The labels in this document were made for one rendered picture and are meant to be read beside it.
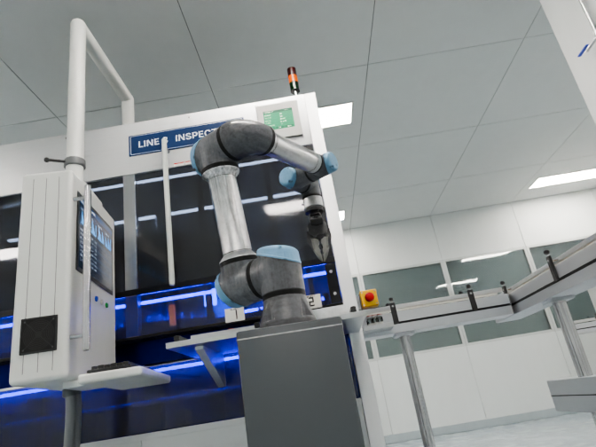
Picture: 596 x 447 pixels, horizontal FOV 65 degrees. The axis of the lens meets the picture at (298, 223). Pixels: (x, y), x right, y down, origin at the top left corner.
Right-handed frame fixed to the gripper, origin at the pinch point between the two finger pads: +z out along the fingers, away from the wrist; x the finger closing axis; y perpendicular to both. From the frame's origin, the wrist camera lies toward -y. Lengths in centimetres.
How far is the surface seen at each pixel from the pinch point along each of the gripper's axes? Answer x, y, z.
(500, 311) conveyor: -75, 50, 23
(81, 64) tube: 95, 7, -114
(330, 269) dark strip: -3.7, 39.0, -5.7
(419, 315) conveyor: -40, 50, 19
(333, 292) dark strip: -3.4, 38.8, 4.9
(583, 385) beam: -85, 20, 57
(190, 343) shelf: 50, -1, 23
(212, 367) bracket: 48, 20, 30
